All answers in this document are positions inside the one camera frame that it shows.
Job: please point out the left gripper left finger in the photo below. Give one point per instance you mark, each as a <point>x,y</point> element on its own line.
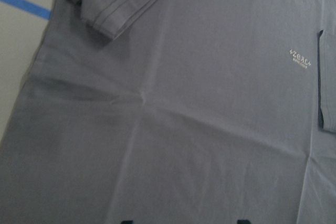
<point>127,222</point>

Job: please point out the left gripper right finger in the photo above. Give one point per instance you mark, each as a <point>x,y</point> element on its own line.
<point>243,221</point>

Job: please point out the dark brown t-shirt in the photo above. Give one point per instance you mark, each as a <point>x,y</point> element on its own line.
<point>176,111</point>

